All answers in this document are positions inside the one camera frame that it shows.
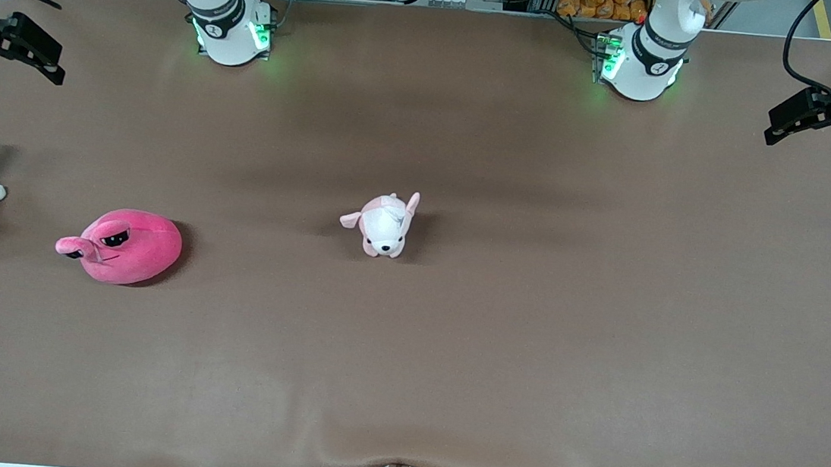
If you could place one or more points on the hot pink round plush toy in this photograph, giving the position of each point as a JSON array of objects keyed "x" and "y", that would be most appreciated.
[{"x": 128, "y": 248}]

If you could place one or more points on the pale pink white dog plush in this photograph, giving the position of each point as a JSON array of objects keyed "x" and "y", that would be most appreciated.
[{"x": 384, "y": 229}]

